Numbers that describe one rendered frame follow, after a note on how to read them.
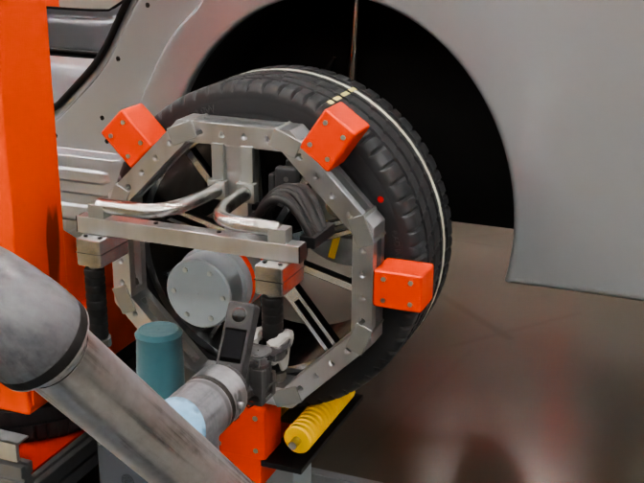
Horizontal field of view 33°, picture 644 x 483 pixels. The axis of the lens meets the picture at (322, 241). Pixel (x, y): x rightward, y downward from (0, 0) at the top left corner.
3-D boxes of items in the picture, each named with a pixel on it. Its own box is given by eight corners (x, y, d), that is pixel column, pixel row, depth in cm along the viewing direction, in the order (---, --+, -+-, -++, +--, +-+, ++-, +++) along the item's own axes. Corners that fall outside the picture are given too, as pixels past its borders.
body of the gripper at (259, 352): (236, 382, 178) (201, 415, 168) (235, 334, 175) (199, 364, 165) (279, 391, 175) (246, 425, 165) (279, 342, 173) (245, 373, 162)
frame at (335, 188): (381, 410, 208) (388, 129, 190) (370, 425, 202) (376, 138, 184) (134, 363, 227) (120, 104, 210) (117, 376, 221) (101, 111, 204)
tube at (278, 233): (330, 213, 193) (331, 154, 189) (286, 245, 176) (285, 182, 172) (241, 201, 199) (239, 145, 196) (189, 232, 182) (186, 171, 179)
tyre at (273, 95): (144, 297, 253) (405, 410, 235) (85, 335, 232) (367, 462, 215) (196, 21, 227) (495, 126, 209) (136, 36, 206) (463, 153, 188)
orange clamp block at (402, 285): (385, 292, 201) (433, 299, 198) (371, 307, 194) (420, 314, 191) (386, 256, 199) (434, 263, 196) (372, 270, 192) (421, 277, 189)
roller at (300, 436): (359, 397, 234) (360, 372, 232) (306, 462, 208) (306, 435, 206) (334, 392, 236) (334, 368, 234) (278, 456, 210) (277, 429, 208)
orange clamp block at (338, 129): (343, 163, 197) (371, 125, 192) (327, 173, 190) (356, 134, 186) (313, 138, 197) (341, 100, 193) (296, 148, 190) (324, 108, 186)
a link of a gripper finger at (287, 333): (289, 356, 184) (260, 378, 176) (289, 324, 182) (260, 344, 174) (306, 360, 182) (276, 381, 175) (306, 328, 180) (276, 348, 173)
